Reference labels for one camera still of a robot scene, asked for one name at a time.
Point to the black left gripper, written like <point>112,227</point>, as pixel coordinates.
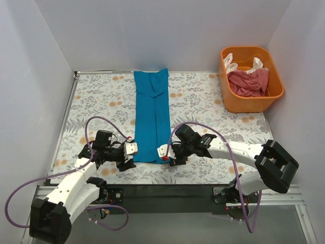
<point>121,156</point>

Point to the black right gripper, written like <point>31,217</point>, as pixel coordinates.
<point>175,154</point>

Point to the blue t shirt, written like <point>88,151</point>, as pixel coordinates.
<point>152,124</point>

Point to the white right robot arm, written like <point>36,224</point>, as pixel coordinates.
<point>274,167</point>

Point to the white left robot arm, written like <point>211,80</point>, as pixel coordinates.
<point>51,218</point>

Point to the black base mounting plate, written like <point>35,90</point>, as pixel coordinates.
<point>170,199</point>

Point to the floral table mat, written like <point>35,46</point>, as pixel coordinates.
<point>108,102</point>

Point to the pink t shirt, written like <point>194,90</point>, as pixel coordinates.
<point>246,84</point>

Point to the orange plastic bin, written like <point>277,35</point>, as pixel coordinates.
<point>243,56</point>

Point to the white t shirt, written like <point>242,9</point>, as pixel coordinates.
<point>257,64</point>

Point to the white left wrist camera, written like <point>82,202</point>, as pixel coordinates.
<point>130,149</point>

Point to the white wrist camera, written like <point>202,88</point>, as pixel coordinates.
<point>166,153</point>
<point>130,149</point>

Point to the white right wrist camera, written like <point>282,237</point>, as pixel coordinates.
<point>166,153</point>

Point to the aluminium frame rail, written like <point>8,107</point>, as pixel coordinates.
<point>270,198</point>

